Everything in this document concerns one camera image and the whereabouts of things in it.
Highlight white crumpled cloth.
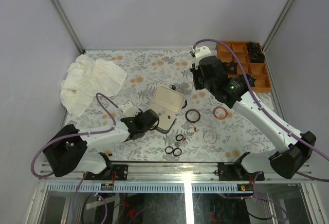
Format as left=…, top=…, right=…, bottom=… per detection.
left=60, top=54, right=127, bottom=117

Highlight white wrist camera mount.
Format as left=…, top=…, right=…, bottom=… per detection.
left=190, top=46, right=213, bottom=69
left=118, top=101, right=140, bottom=117

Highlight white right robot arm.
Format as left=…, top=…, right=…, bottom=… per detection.
left=190, top=55, right=316, bottom=180

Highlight dark fabric flower orange dots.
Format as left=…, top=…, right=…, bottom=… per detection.
left=224, top=62, right=237, bottom=74

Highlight cream and navy jewelry box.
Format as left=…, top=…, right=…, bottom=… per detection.
left=149, top=86, right=186, bottom=134

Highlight floral table mat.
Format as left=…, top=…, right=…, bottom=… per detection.
left=65, top=50, right=273, bottom=162

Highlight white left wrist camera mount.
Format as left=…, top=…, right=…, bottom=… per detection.
left=118, top=101, right=140, bottom=117

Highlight dark green fabric flower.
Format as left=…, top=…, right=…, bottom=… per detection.
left=246, top=73, right=256, bottom=87

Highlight silver wire bangle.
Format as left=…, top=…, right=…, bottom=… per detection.
left=203, top=131, right=218, bottom=144

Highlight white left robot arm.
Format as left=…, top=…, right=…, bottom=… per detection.
left=43, top=109, right=159, bottom=180

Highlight orange divided tray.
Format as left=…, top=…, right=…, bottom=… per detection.
left=216, top=41, right=271, bottom=93

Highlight dark purple bangle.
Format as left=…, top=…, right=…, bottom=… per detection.
left=185, top=109, right=201, bottom=123

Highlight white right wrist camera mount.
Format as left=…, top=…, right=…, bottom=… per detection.
left=190, top=46, right=213, bottom=69

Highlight orange-red bangle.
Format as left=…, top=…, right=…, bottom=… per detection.
left=212, top=106, right=228, bottom=120

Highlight aluminium rail frame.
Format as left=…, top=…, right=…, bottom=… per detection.
left=38, top=162, right=313, bottom=194

